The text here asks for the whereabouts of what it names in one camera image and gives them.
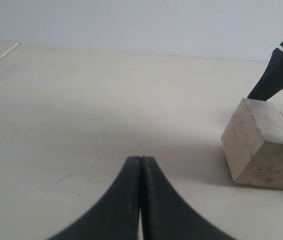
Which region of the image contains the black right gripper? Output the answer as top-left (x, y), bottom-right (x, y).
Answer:
top-left (247, 41), bottom-right (283, 101)

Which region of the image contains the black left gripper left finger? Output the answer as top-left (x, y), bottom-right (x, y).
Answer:
top-left (50, 156), bottom-right (141, 240)

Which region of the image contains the largest wooden cube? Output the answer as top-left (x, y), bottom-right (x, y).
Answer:
top-left (221, 98), bottom-right (283, 190)

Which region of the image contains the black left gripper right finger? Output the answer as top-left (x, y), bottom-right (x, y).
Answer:
top-left (140, 156), bottom-right (232, 240)

